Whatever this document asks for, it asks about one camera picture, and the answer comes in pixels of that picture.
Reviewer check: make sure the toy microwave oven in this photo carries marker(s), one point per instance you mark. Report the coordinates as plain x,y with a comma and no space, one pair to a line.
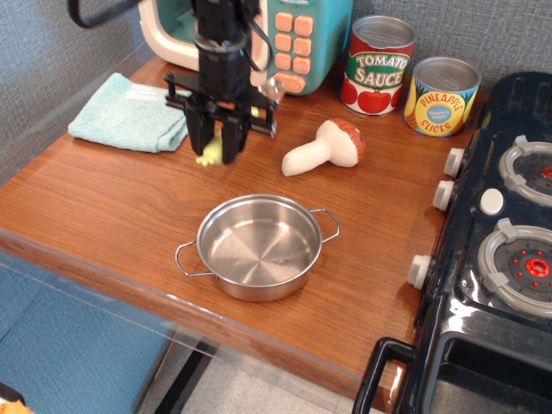
305,39

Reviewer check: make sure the light blue folded cloth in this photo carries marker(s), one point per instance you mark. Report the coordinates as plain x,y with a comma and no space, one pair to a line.
130,116

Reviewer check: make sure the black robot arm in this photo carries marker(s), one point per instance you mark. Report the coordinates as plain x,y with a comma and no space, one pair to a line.
226,20

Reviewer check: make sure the pineapple slices can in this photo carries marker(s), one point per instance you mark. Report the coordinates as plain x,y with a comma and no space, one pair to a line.
441,96

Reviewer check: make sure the stainless steel pot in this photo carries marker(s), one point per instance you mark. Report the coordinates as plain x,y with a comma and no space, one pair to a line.
258,247

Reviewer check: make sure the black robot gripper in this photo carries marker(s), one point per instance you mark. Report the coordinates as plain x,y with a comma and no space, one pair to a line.
224,75

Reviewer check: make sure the tomato sauce can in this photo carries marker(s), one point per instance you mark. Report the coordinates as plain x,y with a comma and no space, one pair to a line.
379,55

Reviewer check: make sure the black toy stove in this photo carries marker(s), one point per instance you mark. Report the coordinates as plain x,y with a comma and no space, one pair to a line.
483,341

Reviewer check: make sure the yellow handled metal spoon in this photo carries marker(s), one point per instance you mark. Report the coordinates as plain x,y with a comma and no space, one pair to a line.
213,151

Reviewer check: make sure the toy mushroom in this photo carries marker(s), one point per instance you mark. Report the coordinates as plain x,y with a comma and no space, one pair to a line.
337,141

